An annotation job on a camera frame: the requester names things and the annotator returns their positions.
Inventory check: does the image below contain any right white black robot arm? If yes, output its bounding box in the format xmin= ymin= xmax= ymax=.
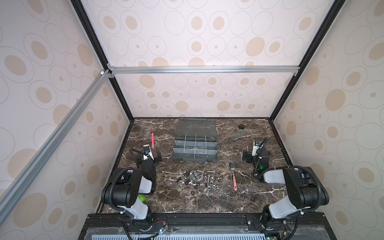
xmin=242 ymin=138 xmax=330 ymax=225

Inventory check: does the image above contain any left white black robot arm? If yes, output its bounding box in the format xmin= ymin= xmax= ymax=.
xmin=101 ymin=145 xmax=162 ymax=222

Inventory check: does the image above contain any pile of dark wing nuts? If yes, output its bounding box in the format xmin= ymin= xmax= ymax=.
xmin=176 ymin=170 xmax=207 ymax=188

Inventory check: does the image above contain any cluster of silver hex nuts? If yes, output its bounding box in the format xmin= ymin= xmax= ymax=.
xmin=203 ymin=171 xmax=222 ymax=191

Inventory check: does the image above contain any pink marker pen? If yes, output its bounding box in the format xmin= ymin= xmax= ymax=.
xmin=151 ymin=133 xmax=155 ymax=149

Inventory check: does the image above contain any small black-lidded glass jar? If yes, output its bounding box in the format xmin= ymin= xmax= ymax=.
xmin=236 ymin=124 xmax=246 ymax=138

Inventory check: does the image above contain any green plastic packet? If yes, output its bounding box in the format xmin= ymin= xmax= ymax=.
xmin=138 ymin=195 xmax=147 ymax=203

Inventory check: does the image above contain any grey compartment organizer box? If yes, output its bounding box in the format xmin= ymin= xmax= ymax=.
xmin=172 ymin=118 xmax=218 ymax=163

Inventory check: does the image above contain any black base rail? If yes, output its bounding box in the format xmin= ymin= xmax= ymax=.
xmin=79 ymin=213 xmax=336 ymax=240

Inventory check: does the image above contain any horizontal aluminium frame bar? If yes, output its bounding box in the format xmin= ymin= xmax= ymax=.
xmin=110 ymin=66 xmax=300 ymax=74

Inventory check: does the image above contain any left diagonal aluminium frame bar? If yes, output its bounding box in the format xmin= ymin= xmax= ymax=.
xmin=1 ymin=69 xmax=112 ymax=225

